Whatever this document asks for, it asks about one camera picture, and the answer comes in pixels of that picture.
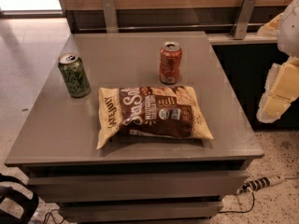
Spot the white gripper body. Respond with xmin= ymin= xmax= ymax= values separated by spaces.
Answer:
xmin=278 ymin=0 xmax=299 ymax=56

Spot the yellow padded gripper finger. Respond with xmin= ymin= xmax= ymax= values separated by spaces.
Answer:
xmin=256 ymin=57 xmax=299 ymax=123
xmin=257 ymin=13 xmax=282 ymax=37

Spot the green soda can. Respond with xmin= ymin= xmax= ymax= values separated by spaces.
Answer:
xmin=58 ymin=52 xmax=91 ymax=98

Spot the orange soda can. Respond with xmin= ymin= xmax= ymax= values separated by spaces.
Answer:
xmin=159 ymin=41 xmax=182 ymax=85

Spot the white power strip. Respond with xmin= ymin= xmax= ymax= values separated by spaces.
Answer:
xmin=236 ymin=175 xmax=285 ymax=195

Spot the brown yellow chip bag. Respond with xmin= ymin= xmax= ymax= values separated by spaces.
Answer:
xmin=97 ymin=86 xmax=213 ymax=148

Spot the grey drawer cabinet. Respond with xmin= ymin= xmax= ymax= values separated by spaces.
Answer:
xmin=4 ymin=31 xmax=265 ymax=224

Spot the grey lower drawer front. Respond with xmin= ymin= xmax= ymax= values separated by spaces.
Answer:
xmin=59 ymin=202 xmax=223 ymax=223

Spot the grey drawer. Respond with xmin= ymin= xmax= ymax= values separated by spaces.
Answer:
xmin=59 ymin=202 xmax=223 ymax=223
xmin=29 ymin=171 xmax=246 ymax=203

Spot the grey upper drawer front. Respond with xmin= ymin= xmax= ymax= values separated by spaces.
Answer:
xmin=29 ymin=171 xmax=246 ymax=203

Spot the right metal bracket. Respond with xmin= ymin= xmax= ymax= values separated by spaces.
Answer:
xmin=232 ymin=0 xmax=257 ymax=40

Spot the metal bracket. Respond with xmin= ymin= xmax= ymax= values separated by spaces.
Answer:
xmin=232 ymin=0 xmax=257 ymax=40
xmin=102 ymin=0 xmax=119 ymax=33

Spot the black power cable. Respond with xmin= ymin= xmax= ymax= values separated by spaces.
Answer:
xmin=219 ymin=191 xmax=256 ymax=214

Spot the left metal bracket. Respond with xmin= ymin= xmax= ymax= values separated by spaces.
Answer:
xmin=102 ymin=0 xmax=119 ymax=33

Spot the black chair frame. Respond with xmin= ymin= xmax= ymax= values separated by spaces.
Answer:
xmin=0 ymin=174 xmax=39 ymax=224

